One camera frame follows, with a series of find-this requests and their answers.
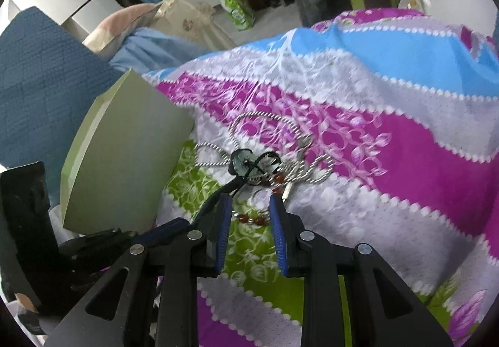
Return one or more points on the left blue quilted cushion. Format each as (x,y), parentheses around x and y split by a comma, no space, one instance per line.
(43,89)

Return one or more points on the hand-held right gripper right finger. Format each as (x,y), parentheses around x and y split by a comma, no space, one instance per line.
(278,237)

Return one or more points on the green shopping bag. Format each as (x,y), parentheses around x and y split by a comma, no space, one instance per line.
(234,5)

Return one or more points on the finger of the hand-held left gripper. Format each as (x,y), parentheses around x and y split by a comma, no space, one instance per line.
(163,229)
(97,243)

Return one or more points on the beige floral quilt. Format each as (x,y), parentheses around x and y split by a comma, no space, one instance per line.
(187,19)

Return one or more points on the light blue sheet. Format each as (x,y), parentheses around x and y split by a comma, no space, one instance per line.
(156,50)

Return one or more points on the pink pillow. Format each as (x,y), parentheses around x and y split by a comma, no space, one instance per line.
(117,25)

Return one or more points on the green cardboard box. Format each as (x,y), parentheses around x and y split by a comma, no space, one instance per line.
(124,156)

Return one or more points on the white cabinet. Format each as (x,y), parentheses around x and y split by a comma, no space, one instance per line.
(50,0)

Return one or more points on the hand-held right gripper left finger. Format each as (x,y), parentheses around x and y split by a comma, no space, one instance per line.
(222,230)

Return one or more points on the colourful striped floral blanket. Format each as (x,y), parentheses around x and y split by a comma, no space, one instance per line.
(390,117)

